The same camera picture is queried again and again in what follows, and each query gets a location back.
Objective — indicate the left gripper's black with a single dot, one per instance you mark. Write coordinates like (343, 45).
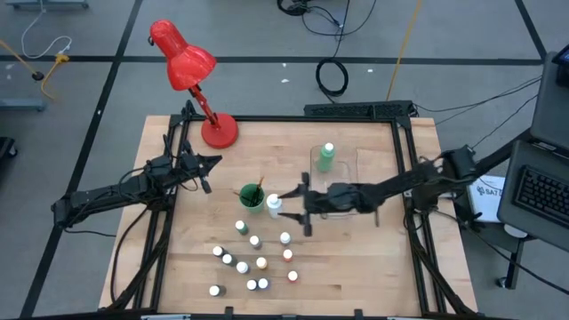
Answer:
(184, 169)

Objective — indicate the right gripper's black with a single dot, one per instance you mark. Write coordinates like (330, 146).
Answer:
(333, 200)

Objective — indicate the large white paint bottle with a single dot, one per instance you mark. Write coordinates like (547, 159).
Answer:
(273, 202)

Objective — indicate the small white paint bottle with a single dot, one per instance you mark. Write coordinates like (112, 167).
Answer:
(285, 237)

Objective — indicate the small orange paint bottle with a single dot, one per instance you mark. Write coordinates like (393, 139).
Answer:
(287, 254)

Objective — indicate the large green paint bottle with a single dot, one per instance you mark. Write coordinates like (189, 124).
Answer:
(326, 157)

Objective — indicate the small mauve paint bottle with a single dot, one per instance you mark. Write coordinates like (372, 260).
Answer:
(254, 240)

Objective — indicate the small yellow paint bottle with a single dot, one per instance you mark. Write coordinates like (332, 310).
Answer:
(262, 262)

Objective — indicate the small red-orange paint bottle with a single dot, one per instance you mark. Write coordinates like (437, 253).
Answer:
(292, 275)

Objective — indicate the small purple paint bottle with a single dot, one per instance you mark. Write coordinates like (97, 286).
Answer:
(263, 283)

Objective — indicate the small dark green paint bottle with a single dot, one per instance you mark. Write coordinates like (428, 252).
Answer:
(227, 258)

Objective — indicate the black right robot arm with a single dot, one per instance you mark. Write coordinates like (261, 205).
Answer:
(400, 182)

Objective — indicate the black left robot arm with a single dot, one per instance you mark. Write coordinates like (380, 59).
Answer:
(102, 195)

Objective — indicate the small pale paint bottle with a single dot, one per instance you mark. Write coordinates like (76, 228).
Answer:
(242, 267)

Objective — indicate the green plastic cup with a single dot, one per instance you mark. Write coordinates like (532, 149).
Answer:
(245, 202)

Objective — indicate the clear plastic bin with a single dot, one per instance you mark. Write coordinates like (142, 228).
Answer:
(347, 160)

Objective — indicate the red desk lamp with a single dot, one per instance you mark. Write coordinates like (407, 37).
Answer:
(186, 66)

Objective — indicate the black perforated power strip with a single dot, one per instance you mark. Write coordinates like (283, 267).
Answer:
(355, 109)

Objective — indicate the white printed box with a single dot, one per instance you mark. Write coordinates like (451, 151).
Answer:
(486, 200)

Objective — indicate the grey cart base bar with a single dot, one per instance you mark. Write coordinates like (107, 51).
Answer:
(44, 4)
(22, 105)

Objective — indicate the black caster wheel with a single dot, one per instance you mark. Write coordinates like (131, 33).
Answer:
(6, 146)

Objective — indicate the grey workstation tray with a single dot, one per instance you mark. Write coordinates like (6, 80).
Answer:
(507, 186)

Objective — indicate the white round stand base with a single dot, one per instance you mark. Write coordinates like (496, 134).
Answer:
(515, 231)

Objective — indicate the black workstation stand leg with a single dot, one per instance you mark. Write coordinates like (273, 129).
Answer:
(515, 264)

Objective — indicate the black keyboard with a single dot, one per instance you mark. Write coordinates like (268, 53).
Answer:
(542, 195)

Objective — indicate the grey laptop lid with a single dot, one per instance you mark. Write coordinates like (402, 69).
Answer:
(551, 111)

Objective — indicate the dark device with blue screen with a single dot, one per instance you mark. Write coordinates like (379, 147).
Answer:
(563, 66)

